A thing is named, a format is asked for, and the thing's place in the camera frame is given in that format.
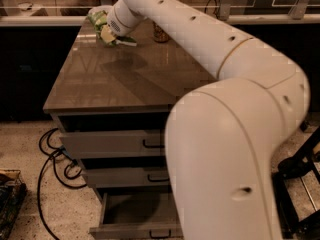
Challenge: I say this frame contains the grey drawer cabinet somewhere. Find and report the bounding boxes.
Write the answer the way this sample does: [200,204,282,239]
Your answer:
[43,15,218,240]

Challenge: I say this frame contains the top grey drawer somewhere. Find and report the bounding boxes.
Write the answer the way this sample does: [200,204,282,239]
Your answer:
[59,112,168,160]

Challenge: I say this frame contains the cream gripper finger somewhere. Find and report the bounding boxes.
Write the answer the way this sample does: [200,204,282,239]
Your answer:
[100,25,116,44]

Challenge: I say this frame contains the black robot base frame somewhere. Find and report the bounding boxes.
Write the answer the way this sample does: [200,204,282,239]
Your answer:
[272,127,320,240]

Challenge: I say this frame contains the grey drawer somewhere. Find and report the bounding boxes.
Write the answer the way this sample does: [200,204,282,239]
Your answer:
[82,156,169,188]
[89,186,183,240]
[59,112,168,160]

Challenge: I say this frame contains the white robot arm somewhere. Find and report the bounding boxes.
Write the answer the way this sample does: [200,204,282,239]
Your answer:
[107,0,310,240]

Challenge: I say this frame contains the middle grey drawer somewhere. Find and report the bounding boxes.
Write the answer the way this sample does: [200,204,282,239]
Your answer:
[82,156,169,188]

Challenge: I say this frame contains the bottom grey drawer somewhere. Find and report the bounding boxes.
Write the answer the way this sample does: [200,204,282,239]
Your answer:
[89,186,183,240]

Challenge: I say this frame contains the gold soda can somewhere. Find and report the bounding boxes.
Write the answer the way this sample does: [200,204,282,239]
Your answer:
[153,23,170,43]

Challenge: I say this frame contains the black floor cables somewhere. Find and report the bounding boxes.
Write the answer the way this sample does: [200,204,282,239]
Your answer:
[36,128,88,240]

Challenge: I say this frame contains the basket with items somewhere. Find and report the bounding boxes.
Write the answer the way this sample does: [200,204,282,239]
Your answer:
[0,169,27,240]

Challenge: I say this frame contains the white bowl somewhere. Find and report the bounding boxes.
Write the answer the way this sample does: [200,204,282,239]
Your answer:
[88,5,113,14]

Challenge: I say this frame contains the green jalapeno chip bag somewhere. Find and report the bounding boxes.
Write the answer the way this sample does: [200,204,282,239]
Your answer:
[87,11,137,47]

